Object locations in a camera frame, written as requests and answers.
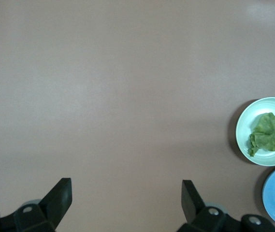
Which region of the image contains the mint green plate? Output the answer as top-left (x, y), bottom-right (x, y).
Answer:
top-left (235, 97), bottom-right (275, 167)

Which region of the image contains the green lettuce leaf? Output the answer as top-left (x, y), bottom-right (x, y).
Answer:
top-left (247, 112), bottom-right (275, 157)

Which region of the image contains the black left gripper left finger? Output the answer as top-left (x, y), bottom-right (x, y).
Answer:
top-left (0, 177), bottom-right (73, 232)

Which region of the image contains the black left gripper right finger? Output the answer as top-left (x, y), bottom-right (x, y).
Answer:
top-left (177, 179), bottom-right (275, 232)

